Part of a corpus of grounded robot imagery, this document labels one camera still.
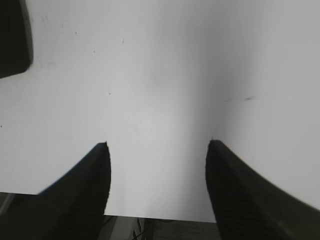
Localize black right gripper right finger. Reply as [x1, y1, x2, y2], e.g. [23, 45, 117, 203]
[205, 140, 320, 240]

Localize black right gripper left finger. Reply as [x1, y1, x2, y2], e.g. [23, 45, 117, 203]
[0, 142, 111, 240]

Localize black tote bag tan handles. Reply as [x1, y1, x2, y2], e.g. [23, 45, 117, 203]
[0, 0, 34, 78]

